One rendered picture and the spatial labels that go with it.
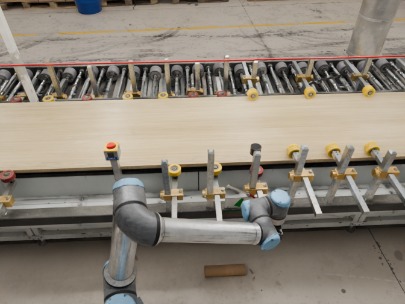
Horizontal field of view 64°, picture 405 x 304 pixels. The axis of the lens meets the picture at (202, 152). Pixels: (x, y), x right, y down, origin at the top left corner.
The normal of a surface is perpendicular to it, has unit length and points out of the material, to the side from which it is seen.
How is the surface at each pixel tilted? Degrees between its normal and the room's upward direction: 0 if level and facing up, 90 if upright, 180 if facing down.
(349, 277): 0
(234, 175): 90
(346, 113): 0
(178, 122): 0
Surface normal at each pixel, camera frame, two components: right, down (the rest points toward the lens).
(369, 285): 0.00, -0.73
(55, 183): 0.05, 0.68
